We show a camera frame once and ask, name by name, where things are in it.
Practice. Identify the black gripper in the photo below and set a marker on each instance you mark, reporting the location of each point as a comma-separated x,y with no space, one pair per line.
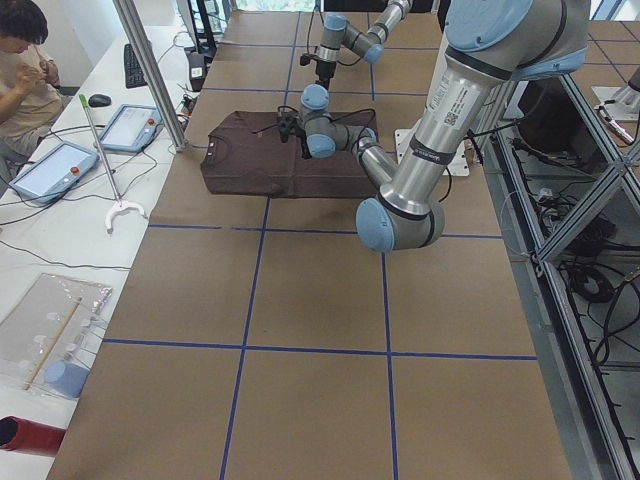
303,141
325,69

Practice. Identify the dark brown t-shirt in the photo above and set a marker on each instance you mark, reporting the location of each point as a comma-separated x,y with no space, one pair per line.
246,156

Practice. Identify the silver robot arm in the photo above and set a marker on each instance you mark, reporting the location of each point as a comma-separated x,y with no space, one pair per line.
338,32
487,43

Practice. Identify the upper teach pendant tablet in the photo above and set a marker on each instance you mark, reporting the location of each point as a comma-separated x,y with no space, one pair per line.
131,129

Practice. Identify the teach pendant tablet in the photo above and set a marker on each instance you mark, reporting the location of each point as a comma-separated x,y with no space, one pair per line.
131,129
55,173

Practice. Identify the black keyboard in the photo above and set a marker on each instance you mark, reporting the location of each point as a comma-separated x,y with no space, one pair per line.
133,73

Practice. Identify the reacher grabber stick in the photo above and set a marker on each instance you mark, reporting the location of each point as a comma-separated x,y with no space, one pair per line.
121,205

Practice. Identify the black computer mouse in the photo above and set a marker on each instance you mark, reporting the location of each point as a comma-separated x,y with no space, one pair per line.
99,100

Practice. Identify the lower teach pendant tablet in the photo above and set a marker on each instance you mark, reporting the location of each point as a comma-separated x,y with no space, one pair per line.
55,173

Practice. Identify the person in beige shirt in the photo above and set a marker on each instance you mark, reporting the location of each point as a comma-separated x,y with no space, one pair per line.
31,101

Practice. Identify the clear plastic bag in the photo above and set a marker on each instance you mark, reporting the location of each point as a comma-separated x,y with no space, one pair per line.
58,319

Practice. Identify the blue plastic cap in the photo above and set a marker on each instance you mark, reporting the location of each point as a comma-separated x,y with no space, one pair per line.
66,378

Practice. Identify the red cylinder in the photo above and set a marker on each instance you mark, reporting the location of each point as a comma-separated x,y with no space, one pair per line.
30,437

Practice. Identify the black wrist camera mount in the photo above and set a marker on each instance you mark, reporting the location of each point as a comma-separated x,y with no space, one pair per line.
284,112
306,59

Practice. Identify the aluminium frame post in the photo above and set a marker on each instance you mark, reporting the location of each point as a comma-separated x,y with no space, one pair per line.
136,34

